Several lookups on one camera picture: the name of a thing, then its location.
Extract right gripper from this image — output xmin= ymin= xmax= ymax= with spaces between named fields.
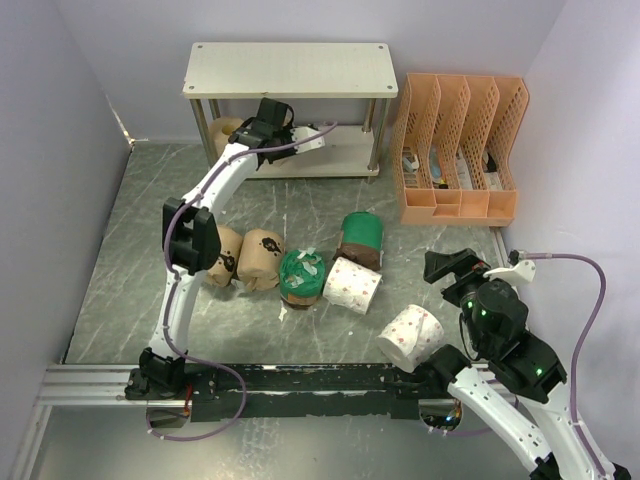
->
xmin=423 ymin=246 xmax=514 ymax=352

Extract plain brown roll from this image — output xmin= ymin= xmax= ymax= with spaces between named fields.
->
xmin=209 ymin=116 xmax=244 ymax=159
xmin=263 ymin=150 xmax=297 ymax=165

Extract green brown roll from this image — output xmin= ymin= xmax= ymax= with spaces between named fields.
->
xmin=333 ymin=211 xmax=384 ymax=271

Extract brown ink-blot roll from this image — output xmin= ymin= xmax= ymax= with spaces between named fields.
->
xmin=237 ymin=229 xmax=285 ymax=291

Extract brown cartoon roll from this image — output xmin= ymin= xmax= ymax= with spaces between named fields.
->
xmin=205 ymin=225 xmax=243 ymax=287

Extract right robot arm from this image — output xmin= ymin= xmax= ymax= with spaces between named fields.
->
xmin=423 ymin=249 xmax=631 ymax=479

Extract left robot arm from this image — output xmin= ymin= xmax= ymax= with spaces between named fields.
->
xmin=125 ymin=98 xmax=297 ymax=400

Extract beige two-tier shelf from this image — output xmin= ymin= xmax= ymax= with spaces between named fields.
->
xmin=182 ymin=42 xmax=399 ymax=180

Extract white floral roll right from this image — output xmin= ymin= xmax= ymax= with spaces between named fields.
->
xmin=376 ymin=304 xmax=445 ymax=373

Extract white floral roll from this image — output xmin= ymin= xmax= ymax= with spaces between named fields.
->
xmin=376 ymin=304 xmax=445 ymax=373
xmin=323 ymin=257 xmax=382 ymax=315

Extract white floral roll centre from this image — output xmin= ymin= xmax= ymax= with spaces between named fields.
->
xmin=323 ymin=257 xmax=382 ymax=315

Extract orange plastic file organizer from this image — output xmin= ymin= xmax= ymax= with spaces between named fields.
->
xmin=389 ymin=73 xmax=529 ymax=227

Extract items in file organizer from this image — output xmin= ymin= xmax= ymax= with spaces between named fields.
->
xmin=401 ymin=146 xmax=503 ymax=191

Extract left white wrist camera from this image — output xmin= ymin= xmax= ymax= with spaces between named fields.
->
xmin=291 ymin=126 xmax=325 ymax=155

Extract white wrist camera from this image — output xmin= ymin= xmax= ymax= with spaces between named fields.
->
xmin=291 ymin=126 xmax=325 ymax=155
xmin=483 ymin=259 xmax=536 ymax=288

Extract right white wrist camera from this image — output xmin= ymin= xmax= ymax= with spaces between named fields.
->
xmin=483 ymin=259 xmax=536 ymax=288

